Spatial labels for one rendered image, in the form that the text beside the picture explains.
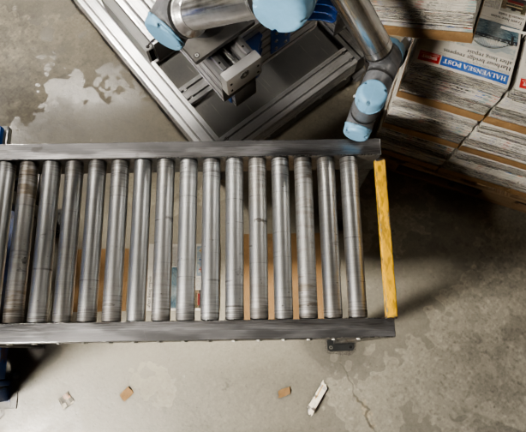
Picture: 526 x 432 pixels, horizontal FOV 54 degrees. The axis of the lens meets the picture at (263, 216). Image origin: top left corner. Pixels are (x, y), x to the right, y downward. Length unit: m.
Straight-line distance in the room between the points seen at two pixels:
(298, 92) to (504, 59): 0.85
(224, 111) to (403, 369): 1.27
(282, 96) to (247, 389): 1.19
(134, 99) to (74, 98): 0.28
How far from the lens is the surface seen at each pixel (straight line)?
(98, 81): 2.60
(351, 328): 1.37
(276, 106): 2.16
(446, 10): 1.54
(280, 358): 2.16
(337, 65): 2.27
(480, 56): 1.69
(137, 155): 1.50
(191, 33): 1.39
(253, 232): 1.39
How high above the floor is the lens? 2.15
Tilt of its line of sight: 75 degrees down
